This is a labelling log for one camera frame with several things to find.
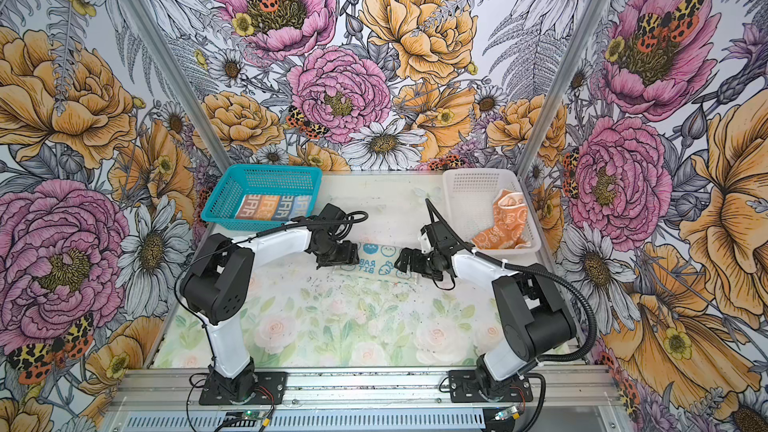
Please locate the aluminium front rail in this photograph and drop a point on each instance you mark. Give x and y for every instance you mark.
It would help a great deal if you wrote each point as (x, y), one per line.
(571, 398)

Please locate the teal plastic basket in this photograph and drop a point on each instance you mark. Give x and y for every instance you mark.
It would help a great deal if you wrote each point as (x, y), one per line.
(243, 179)

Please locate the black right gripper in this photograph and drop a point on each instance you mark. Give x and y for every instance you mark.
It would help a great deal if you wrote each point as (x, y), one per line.
(415, 265)

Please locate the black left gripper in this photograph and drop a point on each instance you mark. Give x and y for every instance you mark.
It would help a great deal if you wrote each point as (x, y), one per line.
(348, 255)

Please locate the cream towel blue swirls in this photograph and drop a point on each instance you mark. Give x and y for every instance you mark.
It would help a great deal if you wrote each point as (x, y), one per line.
(377, 262)

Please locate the striped rabbit lettering towel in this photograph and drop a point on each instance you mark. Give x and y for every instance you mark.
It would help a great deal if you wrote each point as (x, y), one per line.
(278, 208)

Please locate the white plastic laundry basket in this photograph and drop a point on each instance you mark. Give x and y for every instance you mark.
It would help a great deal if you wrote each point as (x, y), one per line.
(469, 194)

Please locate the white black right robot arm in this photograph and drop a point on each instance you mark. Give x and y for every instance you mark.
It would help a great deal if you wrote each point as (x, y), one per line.
(533, 314)

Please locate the aluminium corner post right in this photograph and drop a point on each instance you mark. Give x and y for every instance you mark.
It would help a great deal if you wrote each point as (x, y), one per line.
(582, 33)

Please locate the aluminium corner post left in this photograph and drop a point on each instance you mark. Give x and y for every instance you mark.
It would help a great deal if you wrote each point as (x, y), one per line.
(152, 35)

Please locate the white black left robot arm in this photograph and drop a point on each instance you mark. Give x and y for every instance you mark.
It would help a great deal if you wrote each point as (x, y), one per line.
(215, 288)

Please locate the orange and white towel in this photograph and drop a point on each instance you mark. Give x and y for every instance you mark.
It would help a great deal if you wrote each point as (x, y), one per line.
(510, 214)

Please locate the aluminium corner post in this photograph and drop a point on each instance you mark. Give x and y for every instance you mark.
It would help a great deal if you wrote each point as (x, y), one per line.
(582, 33)
(152, 35)

